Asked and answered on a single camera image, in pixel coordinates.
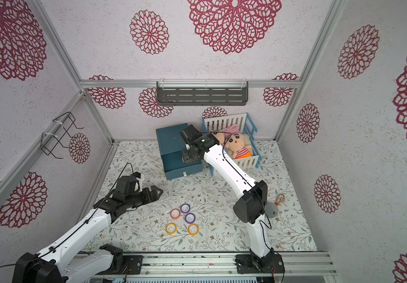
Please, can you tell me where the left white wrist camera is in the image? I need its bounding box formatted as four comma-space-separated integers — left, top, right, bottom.
132, 172, 144, 191

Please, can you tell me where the purple tape roll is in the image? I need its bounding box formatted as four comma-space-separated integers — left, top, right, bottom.
180, 204, 191, 215
185, 213, 196, 225

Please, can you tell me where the grey wall shelf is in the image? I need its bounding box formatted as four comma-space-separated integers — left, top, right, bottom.
156, 81, 248, 106

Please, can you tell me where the brown keyring toy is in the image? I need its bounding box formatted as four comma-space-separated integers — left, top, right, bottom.
274, 193, 286, 206

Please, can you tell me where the yellow tape roll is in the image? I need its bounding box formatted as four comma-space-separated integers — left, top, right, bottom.
188, 224, 199, 236
165, 222, 178, 235

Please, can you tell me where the teal three-drawer cabinet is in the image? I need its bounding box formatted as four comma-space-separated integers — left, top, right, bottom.
155, 123, 204, 181

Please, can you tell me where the black wire wall rack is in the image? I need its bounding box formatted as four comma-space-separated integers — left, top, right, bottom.
40, 112, 83, 159

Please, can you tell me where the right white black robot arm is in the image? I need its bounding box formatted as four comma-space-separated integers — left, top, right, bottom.
180, 125, 278, 271

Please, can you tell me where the plush doll blue striped shirt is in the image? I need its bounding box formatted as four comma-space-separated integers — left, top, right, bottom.
213, 132, 230, 146

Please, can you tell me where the yellow grey toy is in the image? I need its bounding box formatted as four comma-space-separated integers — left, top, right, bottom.
265, 202, 278, 219

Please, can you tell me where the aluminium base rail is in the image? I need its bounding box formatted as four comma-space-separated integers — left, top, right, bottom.
95, 252, 337, 279

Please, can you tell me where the blue white toy crib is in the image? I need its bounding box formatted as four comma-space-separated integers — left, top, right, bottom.
202, 113, 261, 169

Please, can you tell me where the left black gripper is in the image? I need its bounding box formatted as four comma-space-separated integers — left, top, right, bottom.
126, 184, 163, 209

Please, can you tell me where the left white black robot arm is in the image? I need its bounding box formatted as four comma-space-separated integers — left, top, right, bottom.
12, 176, 163, 283

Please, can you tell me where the plush doll orange striped shirt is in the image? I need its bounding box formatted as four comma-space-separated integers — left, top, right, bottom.
224, 124, 253, 159

